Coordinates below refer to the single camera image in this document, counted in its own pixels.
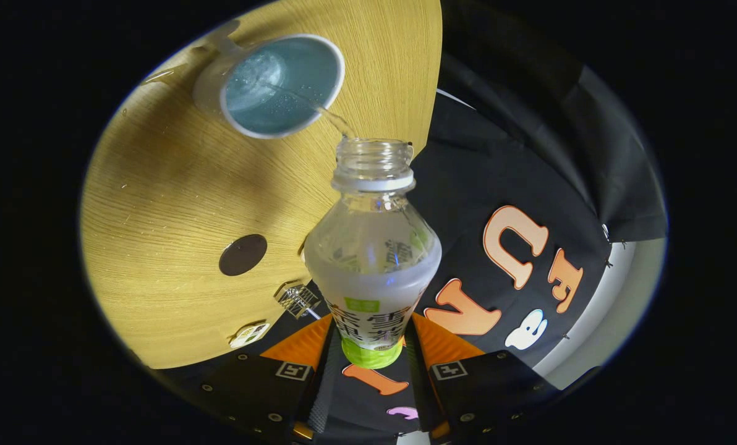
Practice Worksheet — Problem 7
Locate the dark brown round coaster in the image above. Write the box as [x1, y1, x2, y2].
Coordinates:
[219, 234, 268, 277]

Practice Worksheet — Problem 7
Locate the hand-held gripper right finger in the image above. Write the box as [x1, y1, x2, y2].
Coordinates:
[406, 312, 561, 443]

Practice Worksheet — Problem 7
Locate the clear juice bottle green base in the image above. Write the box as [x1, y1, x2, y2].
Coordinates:
[304, 137, 442, 370]

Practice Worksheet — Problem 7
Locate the white toast holder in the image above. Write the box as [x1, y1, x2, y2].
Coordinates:
[274, 281, 321, 320]

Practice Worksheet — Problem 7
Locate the white divided condiment dish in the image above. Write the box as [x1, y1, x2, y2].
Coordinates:
[229, 321, 270, 349]

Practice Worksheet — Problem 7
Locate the white cup blue inside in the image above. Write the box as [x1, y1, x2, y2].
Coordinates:
[192, 22, 346, 140]

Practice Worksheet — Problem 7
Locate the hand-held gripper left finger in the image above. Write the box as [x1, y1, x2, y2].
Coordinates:
[183, 314, 335, 443]

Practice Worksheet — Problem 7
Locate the wooden table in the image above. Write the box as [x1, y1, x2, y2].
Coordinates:
[79, 0, 443, 370]

